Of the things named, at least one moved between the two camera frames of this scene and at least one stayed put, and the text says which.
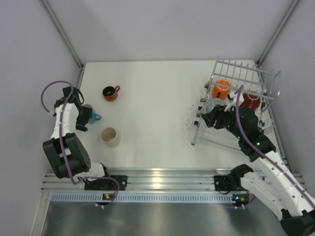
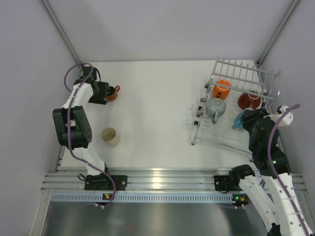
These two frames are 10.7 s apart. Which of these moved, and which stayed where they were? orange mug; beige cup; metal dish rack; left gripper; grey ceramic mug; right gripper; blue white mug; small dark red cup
Moved: blue white mug; left gripper; right gripper
Stayed: grey ceramic mug; beige cup; metal dish rack; orange mug; small dark red cup
